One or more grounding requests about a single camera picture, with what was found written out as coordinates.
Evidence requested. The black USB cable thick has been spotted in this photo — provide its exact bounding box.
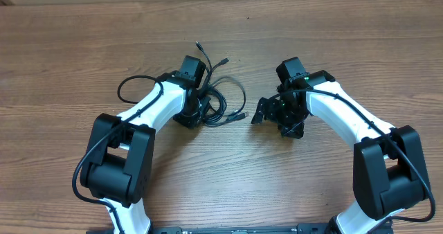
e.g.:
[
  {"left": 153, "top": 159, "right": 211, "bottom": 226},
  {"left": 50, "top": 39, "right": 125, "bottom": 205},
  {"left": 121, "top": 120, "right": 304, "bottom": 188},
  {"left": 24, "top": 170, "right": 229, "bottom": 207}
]
[{"left": 202, "top": 76, "right": 248, "bottom": 127}]

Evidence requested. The black USB cable thin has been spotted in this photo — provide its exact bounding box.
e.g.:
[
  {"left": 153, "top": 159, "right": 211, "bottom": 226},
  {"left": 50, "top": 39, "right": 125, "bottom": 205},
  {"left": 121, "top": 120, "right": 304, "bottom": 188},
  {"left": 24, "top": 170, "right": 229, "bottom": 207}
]
[{"left": 195, "top": 41, "right": 230, "bottom": 89}]

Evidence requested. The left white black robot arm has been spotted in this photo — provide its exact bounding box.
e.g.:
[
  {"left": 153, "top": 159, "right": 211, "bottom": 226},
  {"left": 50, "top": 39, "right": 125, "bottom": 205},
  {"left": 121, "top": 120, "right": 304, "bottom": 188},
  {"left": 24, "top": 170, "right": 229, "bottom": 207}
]
[{"left": 72, "top": 55, "right": 208, "bottom": 233}]

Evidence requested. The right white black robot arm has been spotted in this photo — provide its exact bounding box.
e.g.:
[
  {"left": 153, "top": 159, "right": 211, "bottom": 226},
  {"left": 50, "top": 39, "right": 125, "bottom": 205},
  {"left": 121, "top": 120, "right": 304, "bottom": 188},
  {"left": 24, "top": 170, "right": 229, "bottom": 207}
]
[{"left": 251, "top": 57, "right": 436, "bottom": 233}]

